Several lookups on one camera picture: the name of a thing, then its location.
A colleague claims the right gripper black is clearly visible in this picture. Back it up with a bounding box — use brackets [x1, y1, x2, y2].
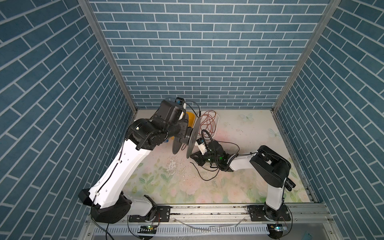
[189, 150, 220, 167]

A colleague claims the grey perforated cable spool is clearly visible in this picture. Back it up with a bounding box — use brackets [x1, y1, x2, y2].
[172, 115, 202, 159]

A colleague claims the black cable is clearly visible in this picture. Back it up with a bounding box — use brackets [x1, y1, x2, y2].
[189, 140, 241, 182]

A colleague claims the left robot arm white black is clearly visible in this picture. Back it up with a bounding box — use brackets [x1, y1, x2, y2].
[79, 98, 201, 224]

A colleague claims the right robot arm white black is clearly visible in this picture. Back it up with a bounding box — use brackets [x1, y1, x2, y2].
[187, 140, 296, 221]

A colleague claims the yellow plastic tub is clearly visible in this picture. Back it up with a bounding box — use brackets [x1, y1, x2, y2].
[169, 112, 195, 140]

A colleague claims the white plastic tub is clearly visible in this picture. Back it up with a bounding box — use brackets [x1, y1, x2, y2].
[198, 110, 220, 138]

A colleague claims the black stapler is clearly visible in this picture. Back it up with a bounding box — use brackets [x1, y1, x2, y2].
[285, 178, 296, 192]

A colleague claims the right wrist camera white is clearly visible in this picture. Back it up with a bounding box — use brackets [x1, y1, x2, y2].
[195, 138, 207, 155]

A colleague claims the red cable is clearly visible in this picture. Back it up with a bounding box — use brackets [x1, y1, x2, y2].
[198, 110, 218, 139]

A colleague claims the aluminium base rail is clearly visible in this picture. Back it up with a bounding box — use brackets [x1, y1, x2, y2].
[79, 203, 342, 240]

